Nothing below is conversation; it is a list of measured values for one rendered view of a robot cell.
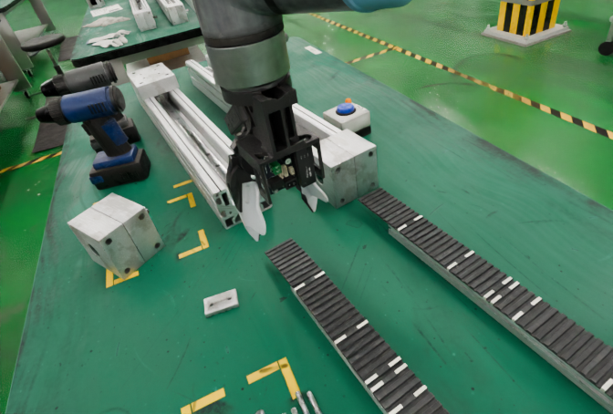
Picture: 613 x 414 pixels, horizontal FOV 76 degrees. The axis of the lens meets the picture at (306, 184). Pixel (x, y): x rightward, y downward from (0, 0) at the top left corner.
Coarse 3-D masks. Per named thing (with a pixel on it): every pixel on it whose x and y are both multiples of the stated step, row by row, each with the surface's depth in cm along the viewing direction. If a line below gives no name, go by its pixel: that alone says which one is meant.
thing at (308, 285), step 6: (318, 276) 56; (324, 276) 56; (306, 282) 56; (312, 282) 56; (318, 282) 55; (324, 282) 55; (294, 288) 55; (300, 288) 55; (306, 288) 55; (312, 288) 55; (300, 294) 54
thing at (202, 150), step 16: (176, 96) 108; (160, 112) 101; (176, 112) 106; (192, 112) 97; (160, 128) 103; (176, 128) 91; (192, 128) 99; (208, 128) 89; (176, 144) 85; (192, 144) 92; (208, 144) 91; (224, 144) 81; (192, 160) 78; (208, 160) 83; (224, 160) 84; (192, 176) 83; (208, 176) 73; (224, 176) 77; (208, 192) 72; (224, 192) 70; (224, 208) 70; (224, 224) 72
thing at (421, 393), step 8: (416, 392) 42; (424, 392) 42; (400, 400) 41; (408, 400) 41; (416, 400) 41; (424, 400) 41; (432, 400) 41; (392, 408) 41; (400, 408) 41; (408, 408) 41; (416, 408) 40; (424, 408) 40
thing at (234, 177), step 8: (232, 160) 44; (232, 168) 44; (240, 168) 44; (232, 176) 44; (240, 176) 45; (248, 176) 45; (232, 184) 45; (240, 184) 45; (232, 192) 46; (240, 192) 46; (240, 200) 46; (240, 208) 47
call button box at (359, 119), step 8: (328, 112) 91; (336, 112) 90; (352, 112) 89; (360, 112) 89; (368, 112) 89; (328, 120) 91; (336, 120) 88; (344, 120) 87; (352, 120) 87; (360, 120) 89; (368, 120) 90; (344, 128) 87; (352, 128) 88; (360, 128) 90; (368, 128) 91; (360, 136) 91
